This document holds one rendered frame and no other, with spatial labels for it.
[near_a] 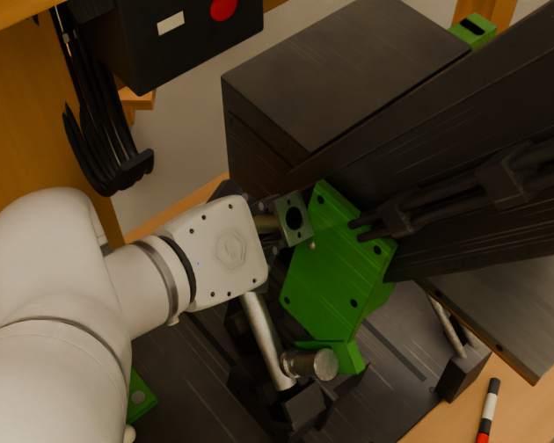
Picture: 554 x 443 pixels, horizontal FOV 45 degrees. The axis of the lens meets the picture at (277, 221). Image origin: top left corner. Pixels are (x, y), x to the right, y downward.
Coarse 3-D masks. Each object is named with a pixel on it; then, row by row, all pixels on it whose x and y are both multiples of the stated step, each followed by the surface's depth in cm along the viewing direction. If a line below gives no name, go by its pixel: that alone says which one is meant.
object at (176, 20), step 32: (128, 0) 61; (160, 0) 63; (192, 0) 66; (224, 0) 68; (256, 0) 72; (96, 32) 69; (128, 32) 63; (160, 32) 66; (192, 32) 68; (224, 32) 72; (256, 32) 75; (128, 64) 66; (160, 64) 68; (192, 64) 72
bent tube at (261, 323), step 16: (288, 208) 74; (304, 208) 76; (256, 224) 78; (272, 224) 76; (288, 224) 78; (304, 224) 76; (288, 240) 74; (256, 304) 87; (256, 320) 87; (272, 320) 88; (256, 336) 88; (272, 336) 87; (272, 352) 87; (272, 368) 88; (288, 384) 88
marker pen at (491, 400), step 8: (496, 384) 97; (488, 392) 97; (496, 392) 96; (488, 400) 96; (496, 400) 96; (488, 408) 95; (488, 416) 94; (480, 424) 94; (488, 424) 94; (480, 432) 94; (488, 432) 93; (480, 440) 92; (488, 440) 93
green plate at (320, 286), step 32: (320, 192) 73; (320, 224) 75; (320, 256) 77; (352, 256) 73; (384, 256) 69; (288, 288) 84; (320, 288) 79; (352, 288) 75; (384, 288) 80; (320, 320) 82; (352, 320) 77
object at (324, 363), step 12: (288, 348) 86; (324, 348) 81; (288, 360) 84; (300, 360) 82; (312, 360) 80; (324, 360) 80; (336, 360) 81; (288, 372) 85; (300, 372) 83; (312, 372) 81; (324, 372) 80; (336, 372) 81
